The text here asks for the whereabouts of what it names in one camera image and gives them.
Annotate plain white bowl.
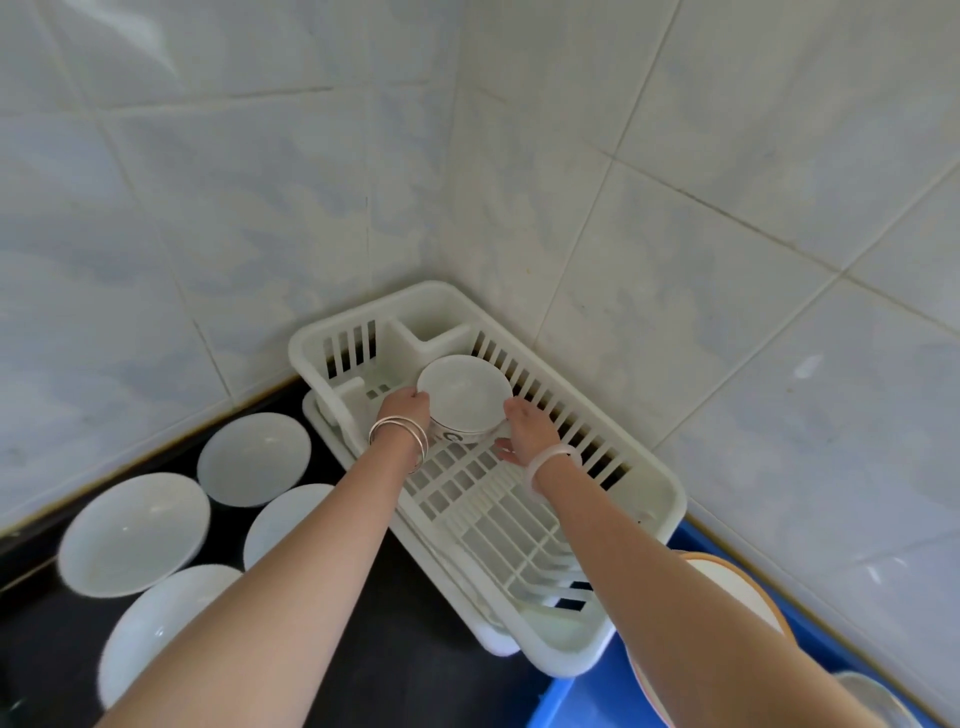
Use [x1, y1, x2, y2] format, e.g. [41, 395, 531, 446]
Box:
[57, 472, 212, 599]
[197, 412, 313, 508]
[97, 563, 245, 712]
[242, 483, 337, 573]

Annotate white plastic dish rack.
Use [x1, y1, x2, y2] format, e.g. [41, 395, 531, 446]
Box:
[288, 281, 688, 679]

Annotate blue plastic tray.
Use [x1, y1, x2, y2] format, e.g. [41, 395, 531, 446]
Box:
[524, 517, 946, 728]

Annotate stainless steel bowl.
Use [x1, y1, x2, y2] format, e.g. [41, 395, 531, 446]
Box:
[832, 669, 925, 728]

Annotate pink rimmed elephant plate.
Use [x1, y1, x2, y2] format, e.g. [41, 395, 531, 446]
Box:
[624, 644, 676, 728]

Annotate person's left forearm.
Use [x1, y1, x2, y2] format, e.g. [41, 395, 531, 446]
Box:
[97, 438, 423, 728]

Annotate person's right forearm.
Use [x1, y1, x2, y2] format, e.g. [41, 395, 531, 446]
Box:
[536, 457, 890, 728]

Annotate person's left hand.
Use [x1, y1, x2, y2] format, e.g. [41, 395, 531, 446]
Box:
[374, 386, 433, 444]

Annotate silver wrist bangles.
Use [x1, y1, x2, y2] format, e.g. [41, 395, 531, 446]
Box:
[367, 414, 431, 475]

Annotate black countertop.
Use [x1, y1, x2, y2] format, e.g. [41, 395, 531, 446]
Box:
[0, 378, 560, 728]

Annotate person's right hand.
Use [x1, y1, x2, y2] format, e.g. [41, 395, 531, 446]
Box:
[493, 397, 564, 469]

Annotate white jade bangle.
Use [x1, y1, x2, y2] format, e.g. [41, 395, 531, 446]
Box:
[523, 443, 583, 495]

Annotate white drip tray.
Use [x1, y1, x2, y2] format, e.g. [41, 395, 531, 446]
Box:
[302, 389, 523, 659]

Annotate large white bowl black print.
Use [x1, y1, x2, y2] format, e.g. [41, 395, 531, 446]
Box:
[416, 354, 515, 445]

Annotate orange rimmed cream bowl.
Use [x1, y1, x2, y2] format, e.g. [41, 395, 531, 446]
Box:
[674, 551, 798, 646]

